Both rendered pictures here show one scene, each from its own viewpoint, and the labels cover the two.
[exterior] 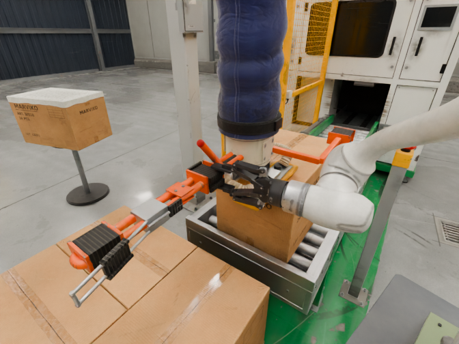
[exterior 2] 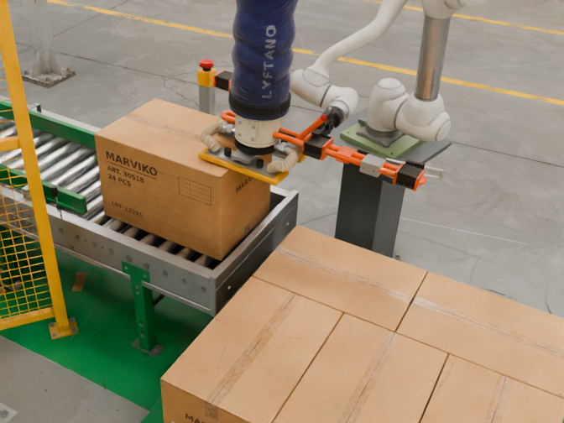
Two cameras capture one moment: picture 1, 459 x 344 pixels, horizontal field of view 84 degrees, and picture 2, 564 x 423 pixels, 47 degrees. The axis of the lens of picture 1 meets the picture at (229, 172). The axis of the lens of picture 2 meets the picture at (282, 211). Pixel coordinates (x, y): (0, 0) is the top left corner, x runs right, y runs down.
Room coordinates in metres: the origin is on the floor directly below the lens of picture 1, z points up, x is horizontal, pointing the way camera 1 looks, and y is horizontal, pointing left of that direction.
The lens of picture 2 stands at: (1.14, 2.10, 2.23)
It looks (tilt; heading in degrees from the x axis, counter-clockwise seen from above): 35 degrees down; 261
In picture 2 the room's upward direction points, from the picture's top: 4 degrees clockwise
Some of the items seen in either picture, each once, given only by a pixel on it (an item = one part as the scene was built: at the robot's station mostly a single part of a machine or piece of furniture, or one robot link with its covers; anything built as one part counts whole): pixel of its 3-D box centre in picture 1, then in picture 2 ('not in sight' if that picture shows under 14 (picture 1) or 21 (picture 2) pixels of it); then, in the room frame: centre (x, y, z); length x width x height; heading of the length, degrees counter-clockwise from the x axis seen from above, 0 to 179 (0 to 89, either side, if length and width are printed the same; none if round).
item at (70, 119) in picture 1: (63, 117); not in sight; (2.18, 1.46, 0.82); 0.60 x 0.40 x 0.40; 72
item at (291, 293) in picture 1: (240, 263); (258, 254); (0.87, -0.06, 0.47); 0.70 x 0.03 x 0.15; 55
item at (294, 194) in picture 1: (295, 197); (336, 112); (0.56, -0.18, 1.08); 0.09 x 0.06 x 0.09; 151
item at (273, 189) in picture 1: (269, 190); (330, 121); (0.60, -0.11, 1.08); 0.09 x 0.07 x 0.08; 61
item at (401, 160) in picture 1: (374, 234); (208, 161); (1.05, -0.80, 0.50); 0.07 x 0.07 x 1.00; 55
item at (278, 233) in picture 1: (279, 185); (186, 174); (1.16, -0.27, 0.75); 0.60 x 0.40 x 0.40; 144
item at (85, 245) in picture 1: (98, 245); (408, 177); (0.40, 0.28, 1.07); 0.08 x 0.07 x 0.05; 144
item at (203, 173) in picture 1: (205, 176); (317, 145); (0.68, 0.07, 1.08); 0.10 x 0.08 x 0.06; 54
